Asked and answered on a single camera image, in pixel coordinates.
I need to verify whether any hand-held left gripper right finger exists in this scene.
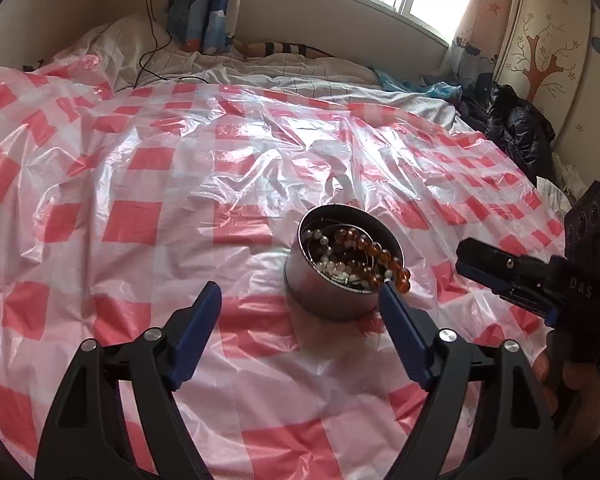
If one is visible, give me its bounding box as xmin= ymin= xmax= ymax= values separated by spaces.
xmin=378 ymin=281 xmax=565 ymax=480

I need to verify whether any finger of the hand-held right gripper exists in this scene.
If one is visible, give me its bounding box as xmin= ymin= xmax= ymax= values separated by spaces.
xmin=455 ymin=237 xmax=555 ymax=288
xmin=456 ymin=269 xmax=551 ymax=312

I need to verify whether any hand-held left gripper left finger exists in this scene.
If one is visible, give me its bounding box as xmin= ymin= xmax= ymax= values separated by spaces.
xmin=34 ymin=281 xmax=223 ymax=480

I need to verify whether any amber bead bracelet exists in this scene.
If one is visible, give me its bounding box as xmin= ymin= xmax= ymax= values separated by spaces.
xmin=332 ymin=227 xmax=412 ymax=293

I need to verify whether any round metal tin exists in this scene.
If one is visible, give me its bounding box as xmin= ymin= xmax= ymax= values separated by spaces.
xmin=284 ymin=204 xmax=411 ymax=322

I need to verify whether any white bead bracelet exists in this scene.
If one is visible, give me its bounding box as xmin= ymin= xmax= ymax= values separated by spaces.
xmin=302 ymin=230 xmax=376 ymax=291

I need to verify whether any person's right hand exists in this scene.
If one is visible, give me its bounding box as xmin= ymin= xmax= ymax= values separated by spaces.
xmin=532 ymin=349 xmax=600 ymax=416

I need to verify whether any white crumpled cloth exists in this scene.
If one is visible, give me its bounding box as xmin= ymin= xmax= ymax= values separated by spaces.
xmin=537 ymin=152 xmax=588 ymax=221

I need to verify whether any black puffer jacket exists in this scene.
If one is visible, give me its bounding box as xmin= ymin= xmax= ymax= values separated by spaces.
xmin=460 ymin=72 xmax=556 ymax=186

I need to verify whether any red white checked plastic sheet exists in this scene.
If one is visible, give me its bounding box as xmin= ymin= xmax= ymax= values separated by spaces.
xmin=0 ymin=55 xmax=576 ymax=480

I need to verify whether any blue plastic bag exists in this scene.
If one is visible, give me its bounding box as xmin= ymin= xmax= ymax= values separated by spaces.
xmin=375 ymin=67 xmax=463 ymax=106

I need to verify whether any wardrobe with tree decal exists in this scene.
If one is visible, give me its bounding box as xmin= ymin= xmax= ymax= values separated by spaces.
xmin=495 ymin=0 xmax=600 ymax=181

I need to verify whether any pink printed curtain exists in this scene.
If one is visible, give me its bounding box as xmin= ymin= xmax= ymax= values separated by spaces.
xmin=447 ymin=0 xmax=518 ymax=76

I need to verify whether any striped pillow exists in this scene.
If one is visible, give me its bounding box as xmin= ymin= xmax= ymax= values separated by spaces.
xmin=232 ymin=40 xmax=341 ymax=61

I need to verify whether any white grid-lined quilt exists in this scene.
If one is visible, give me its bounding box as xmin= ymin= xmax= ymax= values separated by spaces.
xmin=22 ymin=12 xmax=461 ymax=126

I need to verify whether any blue printed curtain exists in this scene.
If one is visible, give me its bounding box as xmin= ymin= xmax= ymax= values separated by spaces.
xmin=167 ymin=0 xmax=238 ymax=56

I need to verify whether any black charger cable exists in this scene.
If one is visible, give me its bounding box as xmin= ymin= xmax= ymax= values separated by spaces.
xmin=136 ymin=0 xmax=208 ymax=88

